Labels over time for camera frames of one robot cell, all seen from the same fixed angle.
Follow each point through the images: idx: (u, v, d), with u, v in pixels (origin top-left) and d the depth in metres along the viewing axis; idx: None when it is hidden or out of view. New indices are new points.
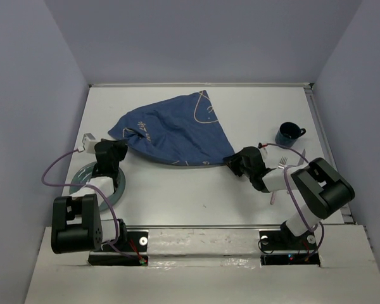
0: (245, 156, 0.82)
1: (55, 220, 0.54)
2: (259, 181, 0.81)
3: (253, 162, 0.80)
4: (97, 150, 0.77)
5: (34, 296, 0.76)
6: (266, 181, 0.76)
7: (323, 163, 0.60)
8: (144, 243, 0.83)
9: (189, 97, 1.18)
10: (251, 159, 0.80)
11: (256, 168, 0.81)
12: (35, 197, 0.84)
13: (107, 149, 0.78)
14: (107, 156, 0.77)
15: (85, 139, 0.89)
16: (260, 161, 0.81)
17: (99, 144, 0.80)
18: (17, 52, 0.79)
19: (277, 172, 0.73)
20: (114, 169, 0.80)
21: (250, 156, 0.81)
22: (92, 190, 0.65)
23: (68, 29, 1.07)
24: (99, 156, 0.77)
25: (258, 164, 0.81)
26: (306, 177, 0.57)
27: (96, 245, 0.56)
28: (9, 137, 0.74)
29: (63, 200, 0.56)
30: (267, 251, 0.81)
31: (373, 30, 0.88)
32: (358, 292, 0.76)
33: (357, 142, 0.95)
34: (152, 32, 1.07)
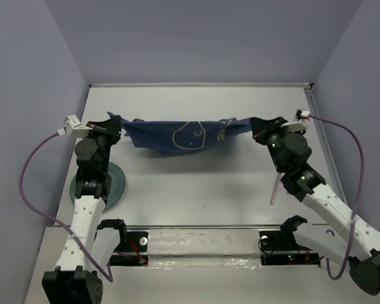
0: (291, 150, 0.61)
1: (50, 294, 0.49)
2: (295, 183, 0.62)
3: (298, 162, 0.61)
4: (80, 157, 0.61)
5: (34, 296, 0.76)
6: (310, 201, 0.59)
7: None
8: (144, 243, 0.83)
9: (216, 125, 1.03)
10: (297, 157, 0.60)
11: (297, 166, 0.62)
12: (35, 197, 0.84)
13: (92, 153, 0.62)
14: (92, 161, 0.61)
15: (67, 125, 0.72)
16: (303, 161, 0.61)
17: (81, 147, 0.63)
18: (16, 52, 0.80)
19: (325, 194, 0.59)
20: (104, 173, 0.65)
21: (298, 152, 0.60)
22: (82, 252, 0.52)
23: (68, 28, 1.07)
24: (83, 161, 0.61)
25: (300, 164, 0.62)
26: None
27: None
28: (9, 138, 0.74)
29: (52, 277, 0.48)
30: (267, 251, 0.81)
31: (373, 30, 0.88)
32: (358, 293, 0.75)
33: (356, 142, 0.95)
34: (152, 31, 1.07)
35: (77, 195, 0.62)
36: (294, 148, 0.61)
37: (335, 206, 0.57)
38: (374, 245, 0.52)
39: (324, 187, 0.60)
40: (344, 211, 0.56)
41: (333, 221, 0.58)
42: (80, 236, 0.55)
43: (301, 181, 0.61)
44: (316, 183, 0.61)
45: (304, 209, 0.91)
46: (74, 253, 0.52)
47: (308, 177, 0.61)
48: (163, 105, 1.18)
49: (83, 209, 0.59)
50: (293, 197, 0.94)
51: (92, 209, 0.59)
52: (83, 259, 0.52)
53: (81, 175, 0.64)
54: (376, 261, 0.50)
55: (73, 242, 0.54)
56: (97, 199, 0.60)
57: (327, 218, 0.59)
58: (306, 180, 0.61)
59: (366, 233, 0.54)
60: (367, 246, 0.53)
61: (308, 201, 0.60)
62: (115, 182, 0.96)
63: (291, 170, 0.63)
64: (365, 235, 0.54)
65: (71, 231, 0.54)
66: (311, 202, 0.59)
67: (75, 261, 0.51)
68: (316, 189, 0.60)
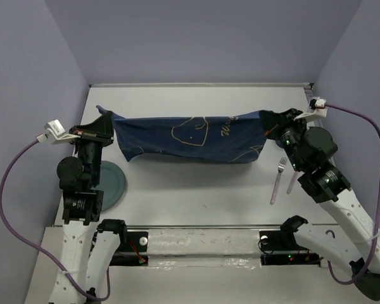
0: (313, 147, 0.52)
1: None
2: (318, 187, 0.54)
3: (322, 161, 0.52)
4: (62, 181, 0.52)
5: (34, 296, 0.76)
6: (330, 208, 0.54)
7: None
8: (144, 243, 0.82)
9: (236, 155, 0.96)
10: (323, 156, 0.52)
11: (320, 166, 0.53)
12: (35, 197, 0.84)
13: (77, 177, 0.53)
14: (77, 184, 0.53)
15: (49, 133, 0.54)
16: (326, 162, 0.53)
17: (64, 167, 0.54)
18: (16, 52, 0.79)
19: (348, 202, 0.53)
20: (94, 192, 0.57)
21: (323, 151, 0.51)
22: (73, 289, 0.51)
23: (68, 28, 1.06)
24: (67, 185, 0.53)
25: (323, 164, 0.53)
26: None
27: None
28: (9, 138, 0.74)
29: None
30: (267, 251, 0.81)
31: (372, 30, 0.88)
32: (358, 293, 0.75)
33: (356, 143, 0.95)
34: (151, 31, 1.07)
35: (64, 219, 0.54)
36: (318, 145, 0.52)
37: (360, 218, 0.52)
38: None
39: (349, 196, 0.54)
40: (367, 225, 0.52)
41: (352, 232, 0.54)
42: (71, 272, 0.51)
43: (325, 186, 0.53)
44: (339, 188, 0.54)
45: (304, 209, 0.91)
46: (66, 290, 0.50)
47: (331, 180, 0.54)
48: (163, 105, 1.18)
49: (73, 239, 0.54)
50: (293, 197, 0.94)
51: (83, 239, 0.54)
52: (76, 296, 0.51)
53: (66, 192, 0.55)
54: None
55: (64, 278, 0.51)
56: (87, 226, 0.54)
57: (346, 228, 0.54)
58: (330, 183, 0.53)
59: None
60: None
61: (329, 207, 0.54)
62: (116, 182, 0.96)
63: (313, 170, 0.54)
64: None
65: (62, 266, 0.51)
66: (331, 209, 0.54)
67: (67, 300, 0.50)
68: (341, 196, 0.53)
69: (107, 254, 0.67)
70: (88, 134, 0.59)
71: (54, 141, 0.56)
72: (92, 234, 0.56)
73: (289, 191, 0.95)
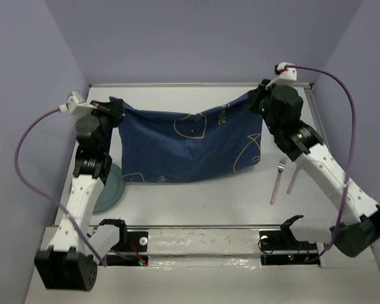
0: (280, 101, 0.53)
1: (41, 272, 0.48)
2: (290, 140, 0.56)
3: (288, 114, 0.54)
4: (80, 133, 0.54)
5: (34, 296, 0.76)
6: (304, 161, 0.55)
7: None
8: (144, 243, 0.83)
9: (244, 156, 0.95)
10: (289, 109, 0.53)
11: (289, 120, 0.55)
12: (35, 197, 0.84)
13: (93, 132, 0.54)
14: (92, 139, 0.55)
15: (71, 101, 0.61)
16: (296, 115, 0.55)
17: (81, 123, 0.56)
18: (17, 52, 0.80)
19: (321, 155, 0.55)
20: (104, 154, 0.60)
21: (289, 103, 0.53)
22: (75, 232, 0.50)
23: (68, 28, 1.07)
24: (82, 139, 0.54)
25: (293, 118, 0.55)
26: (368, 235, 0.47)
27: (91, 284, 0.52)
28: (9, 137, 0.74)
29: (43, 256, 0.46)
30: (267, 251, 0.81)
31: (372, 29, 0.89)
32: (360, 292, 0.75)
33: (356, 142, 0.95)
34: (151, 31, 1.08)
35: (75, 173, 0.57)
36: (284, 98, 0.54)
37: (331, 170, 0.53)
38: (364, 210, 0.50)
39: (322, 148, 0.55)
40: (338, 175, 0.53)
41: (325, 184, 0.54)
42: (76, 216, 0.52)
43: (297, 139, 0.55)
44: (313, 144, 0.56)
45: (304, 209, 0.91)
46: (68, 234, 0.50)
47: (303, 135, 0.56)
48: (163, 105, 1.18)
49: (80, 189, 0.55)
50: (293, 197, 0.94)
51: (90, 189, 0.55)
52: (77, 240, 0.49)
53: (80, 153, 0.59)
54: (365, 226, 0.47)
55: (68, 222, 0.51)
56: (96, 180, 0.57)
57: (319, 180, 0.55)
58: (302, 137, 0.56)
59: (358, 198, 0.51)
60: (357, 211, 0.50)
61: (302, 161, 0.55)
62: (116, 182, 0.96)
63: (284, 125, 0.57)
64: (356, 200, 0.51)
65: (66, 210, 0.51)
66: (304, 162, 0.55)
67: (68, 242, 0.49)
68: (313, 150, 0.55)
69: (107, 239, 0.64)
70: (103, 108, 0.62)
71: (74, 112, 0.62)
72: (98, 190, 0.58)
73: (289, 191, 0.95)
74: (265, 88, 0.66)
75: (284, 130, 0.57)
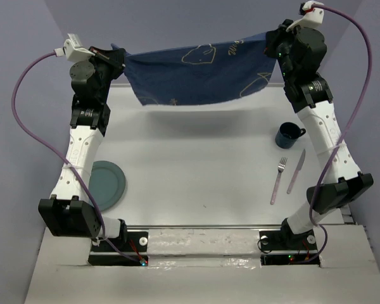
0: (303, 44, 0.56)
1: (47, 219, 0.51)
2: (299, 88, 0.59)
3: (308, 60, 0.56)
4: (75, 78, 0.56)
5: (33, 296, 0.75)
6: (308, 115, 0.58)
7: (368, 184, 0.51)
8: (144, 243, 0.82)
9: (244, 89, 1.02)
10: (309, 52, 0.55)
11: (305, 68, 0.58)
12: (34, 196, 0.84)
13: (87, 78, 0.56)
14: (89, 87, 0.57)
15: (67, 45, 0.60)
16: (316, 64, 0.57)
17: (76, 68, 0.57)
18: (16, 51, 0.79)
19: (324, 113, 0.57)
20: (101, 104, 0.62)
21: (311, 47, 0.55)
22: (77, 182, 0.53)
23: (68, 28, 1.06)
24: (80, 86, 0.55)
25: (310, 66, 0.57)
26: (341, 195, 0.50)
27: (95, 234, 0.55)
28: (9, 137, 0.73)
29: (48, 205, 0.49)
30: (266, 251, 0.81)
31: (373, 29, 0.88)
32: (359, 292, 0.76)
33: (357, 141, 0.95)
34: (152, 31, 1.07)
35: (71, 123, 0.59)
36: (308, 42, 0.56)
37: (329, 128, 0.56)
38: (344, 173, 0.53)
39: (327, 106, 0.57)
40: (334, 135, 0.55)
41: (319, 141, 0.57)
42: (76, 166, 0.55)
43: (307, 90, 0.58)
44: (322, 99, 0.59)
45: None
46: (70, 183, 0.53)
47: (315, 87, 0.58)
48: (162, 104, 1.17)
49: (79, 140, 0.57)
50: (293, 197, 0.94)
51: (88, 140, 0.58)
52: (78, 189, 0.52)
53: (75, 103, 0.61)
54: (340, 187, 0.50)
55: (69, 172, 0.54)
56: (94, 130, 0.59)
57: (316, 137, 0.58)
58: (313, 89, 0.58)
59: (344, 161, 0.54)
60: (337, 172, 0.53)
61: (306, 113, 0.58)
62: (115, 182, 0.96)
63: (299, 73, 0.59)
64: (342, 163, 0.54)
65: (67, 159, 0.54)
66: (308, 115, 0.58)
67: (71, 190, 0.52)
68: (319, 105, 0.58)
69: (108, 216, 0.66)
70: (102, 57, 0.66)
71: (71, 56, 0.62)
72: (96, 142, 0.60)
73: (289, 192, 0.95)
74: (287, 31, 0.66)
75: (297, 78, 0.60)
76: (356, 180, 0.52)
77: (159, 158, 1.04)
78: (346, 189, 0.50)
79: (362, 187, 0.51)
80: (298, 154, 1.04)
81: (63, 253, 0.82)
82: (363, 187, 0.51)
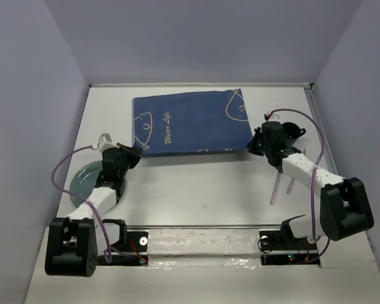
0: (265, 126, 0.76)
1: (49, 242, 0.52)
2: (275, 156, 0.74)
3: (273, 134, 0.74)
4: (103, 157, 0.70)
5: (34, 296, 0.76)
6: (286, 165, 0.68)
7: (360, 186, 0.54)
8: (144, 243, 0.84)
9: (223, 94, 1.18)
10: (270, 131, 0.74)
11: (274, 141, 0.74)
12: (35, 196, 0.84)
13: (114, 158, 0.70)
14: (115, 164, 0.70)
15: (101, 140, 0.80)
16: (280, 136, 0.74)
17: (106, 152, 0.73)
18: (16, 52, 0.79)
19: (295, 158, 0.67)
20: (120, 178, 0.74)
21: (271, 127, 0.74)
22: (91, 211, 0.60)
23: (68, 29, 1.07)
24: (106, 163, 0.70)
25: (278, 140, 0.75)
26: (336, 197, 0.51)
27: (89, 272, 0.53)
28: (9, 138, 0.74)
29: (59, 223, 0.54)
30: (266, 251, 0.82)
31: (372, 29, 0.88)
32: (360, 292, 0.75)
33: (356, 142, 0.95)
34: (152, 31, 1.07)
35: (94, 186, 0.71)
36: (268, 125, 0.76)
37: (304, 163, 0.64)
38: (329, 181, 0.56)
39: (299, 155, 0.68)
40: (308, 164, 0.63)
41: (303, 177, 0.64)
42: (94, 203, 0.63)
43: (280, 153, 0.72)
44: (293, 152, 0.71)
45: (304, 209, 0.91)
46: (83, 212, 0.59)
47: (289, 151, 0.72)
48: None
49: (98, 192, 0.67)
50: (293, 196, 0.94)
51: (106, 193, 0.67)
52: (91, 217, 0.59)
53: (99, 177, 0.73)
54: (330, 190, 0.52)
55: (85, 206, 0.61)
56: (111, 190, 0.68)
57: (301, 177, 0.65)
58: (288, 152, 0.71)
59: (325, 175, 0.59)
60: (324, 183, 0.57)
61: (285, 166, 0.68)
62: None
63: (273, 146, 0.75)
64: (323, 176, 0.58)
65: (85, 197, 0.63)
66: (287, 166, 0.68)
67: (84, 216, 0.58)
68: (291, 156, 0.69)
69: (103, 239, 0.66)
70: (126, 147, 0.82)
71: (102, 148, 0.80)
72: (111, 200, 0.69)
73: (289, 191, 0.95)
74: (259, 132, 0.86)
75: (273, 149, 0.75)
76: (349, 188, 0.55)
77: (159, 158, 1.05)
78: (337, 190, 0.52)
79: (355, 189, 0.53)
80: None
81: None
82: (354, 189, 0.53)
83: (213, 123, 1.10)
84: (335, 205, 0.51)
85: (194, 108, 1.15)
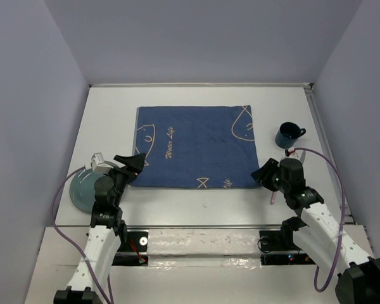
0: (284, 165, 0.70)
1: None
2: (294, 198, 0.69)
3: (293, 176, 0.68)
4: (96, 187, 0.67)
5: (34, 296, 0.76)
6: (306, 215, 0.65)
7: None
8: (144, 243, 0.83)
9: (232, 109, 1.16)
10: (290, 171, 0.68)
11: (293, 183, 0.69)
12: (35, 197, 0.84)
13: (109, 189, 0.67)
14: (108, 196, 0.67)
15: (93, 161, 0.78)
16: (300, 177, 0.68)
17: (99, 180, 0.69)
18: (16, 53, 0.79)
19: (319, 211, 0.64)
20: (116, 208, 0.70)
21: (291, 167, 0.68)
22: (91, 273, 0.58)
23: (68, 29, 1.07)
24: (99, 196, 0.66)
25: (297, 180, 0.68)
26: (360, 282, 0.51)
27: None
28: (9, 138, 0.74)
29: (62, 296, 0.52)
30: (267, 250, 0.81)
31: (372, 29, 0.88)
32: None
33: (356, 142, 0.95)
34: (152, 31, 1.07)
35: (91, 225, 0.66)
36: (287, 164, 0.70)
37: (327, 221, 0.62)
38: (354, 258, 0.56)
39: (322, 206, 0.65)
40: (333, 227, 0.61)
41: (323, 235, 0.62)
42: (91, 259, 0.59)
43: (301, 198, 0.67)
44: (315, 202, 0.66)
45: None
46: (84, 275, 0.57)
47: (309, 196, 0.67)
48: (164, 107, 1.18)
49: (95, 237, 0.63)
50: None
51: (104, 237, 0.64)
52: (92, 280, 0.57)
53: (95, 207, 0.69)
54: (354, 272, 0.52)
55: (85, 265, 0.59)
56: (110, 229, 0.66)
57: (319, 233, 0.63)
58: (308, 197, 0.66)
59: (350, 247, 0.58)
60: (348, 258, 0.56)
61: (305, 215, 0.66)
62: None
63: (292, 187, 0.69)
64: (348, 250, 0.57)
65: (83, 254, 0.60)
66: (306, 216, 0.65)
67: (85, 282, 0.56)
68: (313, 206, 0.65)
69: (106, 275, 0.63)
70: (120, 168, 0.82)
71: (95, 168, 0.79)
72: (111, 240, 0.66)
73: None
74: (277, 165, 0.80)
75: (291, 190, 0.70)
76: (372, 266, 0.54)
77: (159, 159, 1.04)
78: (361, 274, 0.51)
79: None
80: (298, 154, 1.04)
81: (64, 253, 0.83)
82: None
83: (216, 142, 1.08)
84: (354, 290, 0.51)
85: (199, 125, 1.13)
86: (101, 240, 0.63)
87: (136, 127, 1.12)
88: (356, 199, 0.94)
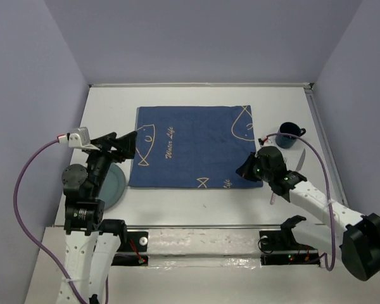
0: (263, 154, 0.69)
1: None
2: (280, 183, 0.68)
3: (274, 163, 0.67)
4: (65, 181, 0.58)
5: (34, 296, 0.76)
6: (293, 195, 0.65)
7: None
8: (144, 243, 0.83)
9: (232, 109, 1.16)
10: (270, 159, 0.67)
11: (275, 170, 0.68)
12: (34, 197, 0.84)
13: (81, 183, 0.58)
14: (80, 190, 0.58)
15: (73, 139, 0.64)
16: (280, 163, 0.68)
17: (68, 171, 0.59)
18: (16, 53, 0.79)
19: (304, 187, 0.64)
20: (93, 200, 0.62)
21: (270, 155, 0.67)
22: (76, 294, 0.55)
23: (68, 30, 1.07)
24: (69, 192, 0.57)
25: (278, 166, 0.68)
26: (360, 242, 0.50)
27: None
28: (8, 139, 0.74)
29: None
30: (267, 251, 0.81)
31: (372, 28, 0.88)
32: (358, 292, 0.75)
33: (356, 141, 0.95)
34: (152, 31, 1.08)
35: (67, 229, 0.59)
36: (266, 152, 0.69)
37: (315, 195, 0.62)
38: (348, 221, 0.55)
39: (306, 183, 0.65)
40: (321, 198, 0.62)
41: (315, 209, 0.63)
42: (74, 279, 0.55)
43: (285, 182, 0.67)
44: (299, 181, 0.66)
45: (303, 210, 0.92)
46: (69, 298, 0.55)
47: (292, 178, 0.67)
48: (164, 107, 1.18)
49: (75, 249, 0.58)
50: None
51: (85, 248, 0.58)
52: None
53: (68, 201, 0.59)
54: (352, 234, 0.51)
55: (68, 288, 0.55)
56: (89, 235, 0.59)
57: (311, 208, 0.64)
58: (292, 180, 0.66)
59: (342, 213, 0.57)
60: (343, 223, 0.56)
61: (293, 196, 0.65)
62: (114, 177, 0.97)
63: (275, 174, 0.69)
64: (341, 215, 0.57)
65: (66, 274, 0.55)
66: (295, 197, 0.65)
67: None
68: (298, 186, 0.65)
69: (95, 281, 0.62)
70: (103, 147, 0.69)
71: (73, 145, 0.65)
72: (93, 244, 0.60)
73: None
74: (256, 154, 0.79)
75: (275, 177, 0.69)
76: (368, 224, 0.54)
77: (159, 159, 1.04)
78: (359, 234, 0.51)
79: (377, 228, 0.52)
80: (297, 154, 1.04)
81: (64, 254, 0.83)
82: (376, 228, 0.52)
83: (216, 142, 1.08)
84: (360, 253, 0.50)
85: (199, 125, 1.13)
86: (81, 252, 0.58)
87: (136, 127, 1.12)
88: (356, 199, 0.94)
